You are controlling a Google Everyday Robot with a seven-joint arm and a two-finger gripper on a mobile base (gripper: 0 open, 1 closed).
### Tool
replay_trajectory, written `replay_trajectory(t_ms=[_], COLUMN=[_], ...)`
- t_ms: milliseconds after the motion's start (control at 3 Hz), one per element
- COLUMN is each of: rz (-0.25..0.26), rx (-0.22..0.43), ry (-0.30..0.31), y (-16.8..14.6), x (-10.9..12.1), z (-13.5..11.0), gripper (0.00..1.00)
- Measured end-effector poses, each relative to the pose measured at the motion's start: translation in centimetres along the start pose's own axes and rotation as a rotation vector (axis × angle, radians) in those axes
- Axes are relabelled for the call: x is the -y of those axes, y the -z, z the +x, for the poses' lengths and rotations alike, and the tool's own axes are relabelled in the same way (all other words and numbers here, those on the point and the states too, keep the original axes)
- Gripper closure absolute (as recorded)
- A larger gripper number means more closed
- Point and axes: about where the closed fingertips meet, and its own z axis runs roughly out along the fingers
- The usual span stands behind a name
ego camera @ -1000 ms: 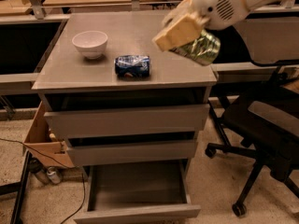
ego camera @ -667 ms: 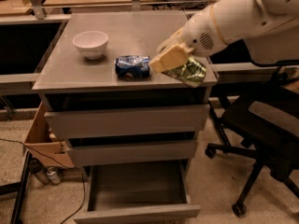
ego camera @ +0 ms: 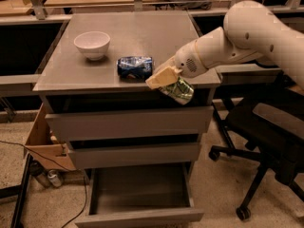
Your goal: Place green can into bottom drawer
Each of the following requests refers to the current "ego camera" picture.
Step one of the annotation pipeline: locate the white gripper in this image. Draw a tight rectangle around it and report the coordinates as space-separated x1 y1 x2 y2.
145 41 207 89

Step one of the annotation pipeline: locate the crushed green soda can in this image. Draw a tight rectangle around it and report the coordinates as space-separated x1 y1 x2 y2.
160 77 194 105

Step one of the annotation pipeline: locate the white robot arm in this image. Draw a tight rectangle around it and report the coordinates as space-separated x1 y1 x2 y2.
146 1 304 88

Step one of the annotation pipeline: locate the crushed blue soda can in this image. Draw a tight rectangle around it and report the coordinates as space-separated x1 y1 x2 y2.
117 56 153 80

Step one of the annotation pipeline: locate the grey top drawer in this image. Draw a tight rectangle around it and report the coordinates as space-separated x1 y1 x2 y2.
46 106 213 141

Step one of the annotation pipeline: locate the grey drawer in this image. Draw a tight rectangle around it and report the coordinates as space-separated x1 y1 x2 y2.
69 142 200 169
46 106 213 141
75 163 203 228

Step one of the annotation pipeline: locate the grey drawer cabinet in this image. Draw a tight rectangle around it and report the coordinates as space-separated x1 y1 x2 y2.
32 10 221 176

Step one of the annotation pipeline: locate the grey middle drawer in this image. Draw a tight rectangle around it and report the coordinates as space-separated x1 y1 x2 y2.
69 142 200 169

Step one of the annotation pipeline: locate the grey bottom drawer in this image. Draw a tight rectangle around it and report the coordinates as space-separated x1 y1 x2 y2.
75 163 203 228

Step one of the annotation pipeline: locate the white ceramic bowl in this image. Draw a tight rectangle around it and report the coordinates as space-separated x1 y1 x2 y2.
74 31 110 61

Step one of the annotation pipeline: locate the black office chair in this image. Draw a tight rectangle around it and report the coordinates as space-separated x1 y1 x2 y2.
209 72 304 220

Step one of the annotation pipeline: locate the brown cardboard box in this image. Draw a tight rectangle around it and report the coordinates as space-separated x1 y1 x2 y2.
25 105 75 171

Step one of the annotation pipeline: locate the white bottle on floor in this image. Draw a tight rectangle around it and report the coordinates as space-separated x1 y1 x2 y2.
47 170 63 187

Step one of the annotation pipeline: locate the dark bottle on floor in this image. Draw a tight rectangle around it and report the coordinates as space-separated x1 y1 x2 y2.
29 161 50 188

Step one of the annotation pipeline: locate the black floor cable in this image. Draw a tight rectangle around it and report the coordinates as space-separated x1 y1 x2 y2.
0 140 88 228

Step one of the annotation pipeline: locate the black metal frame leg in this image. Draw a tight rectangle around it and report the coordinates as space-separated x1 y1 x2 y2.
0 155 32 228

